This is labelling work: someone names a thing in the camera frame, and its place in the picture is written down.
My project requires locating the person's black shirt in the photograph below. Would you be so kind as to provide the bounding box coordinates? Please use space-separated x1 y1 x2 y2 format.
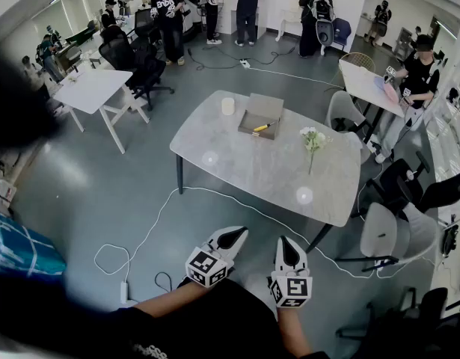
0 274 330 359

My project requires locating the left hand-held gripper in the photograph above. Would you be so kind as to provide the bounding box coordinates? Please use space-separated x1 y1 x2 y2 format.
184 226 249 288

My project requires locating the black swivel chair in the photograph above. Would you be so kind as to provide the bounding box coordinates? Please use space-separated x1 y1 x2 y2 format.
336 285 460 359

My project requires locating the white square table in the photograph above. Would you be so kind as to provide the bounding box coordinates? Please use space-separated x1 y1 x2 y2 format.
338 58 407 134

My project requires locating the person's right forearm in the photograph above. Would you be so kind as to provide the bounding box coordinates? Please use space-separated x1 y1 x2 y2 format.
275 304 313 358

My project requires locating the blue wrapped package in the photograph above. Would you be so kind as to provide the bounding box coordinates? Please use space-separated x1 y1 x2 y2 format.
0 213 67 277

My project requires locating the white cable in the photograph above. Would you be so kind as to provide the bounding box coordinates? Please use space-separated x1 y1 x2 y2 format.
93 185 436 284

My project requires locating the white trestle table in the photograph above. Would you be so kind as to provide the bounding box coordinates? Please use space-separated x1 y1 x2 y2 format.
52 67 151 155

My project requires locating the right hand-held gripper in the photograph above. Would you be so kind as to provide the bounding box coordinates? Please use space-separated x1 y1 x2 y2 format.
268 236 314 309

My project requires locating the white artificial flower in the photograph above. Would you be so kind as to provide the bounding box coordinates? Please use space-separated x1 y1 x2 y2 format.
299 126 334 176

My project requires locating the blue armchair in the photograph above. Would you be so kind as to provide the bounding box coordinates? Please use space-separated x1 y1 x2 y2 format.
331 17 353 49

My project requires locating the grey marble table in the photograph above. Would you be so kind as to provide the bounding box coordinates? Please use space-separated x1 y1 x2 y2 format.
169 89 362 254

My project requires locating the grey padded chair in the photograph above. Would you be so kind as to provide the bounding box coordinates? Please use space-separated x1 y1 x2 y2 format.
324 90 372 165
336 201 439 273

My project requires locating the black mesh office chair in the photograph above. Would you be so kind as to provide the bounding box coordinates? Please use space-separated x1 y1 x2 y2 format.
98 23 175 112

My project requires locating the black cable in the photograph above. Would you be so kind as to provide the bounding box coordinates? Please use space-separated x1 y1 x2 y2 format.
154 271 174 292

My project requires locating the person's left forearm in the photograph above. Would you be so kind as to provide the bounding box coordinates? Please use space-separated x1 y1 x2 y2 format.
133 281 212 318

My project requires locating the grey box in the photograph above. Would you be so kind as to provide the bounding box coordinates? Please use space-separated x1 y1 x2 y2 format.
237 92 285 142

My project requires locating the gold wire chair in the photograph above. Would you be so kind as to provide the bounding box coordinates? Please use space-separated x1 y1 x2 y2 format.
339 52 376 75

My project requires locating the white cylinder candle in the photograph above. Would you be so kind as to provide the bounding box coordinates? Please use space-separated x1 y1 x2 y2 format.
220 96 236 117

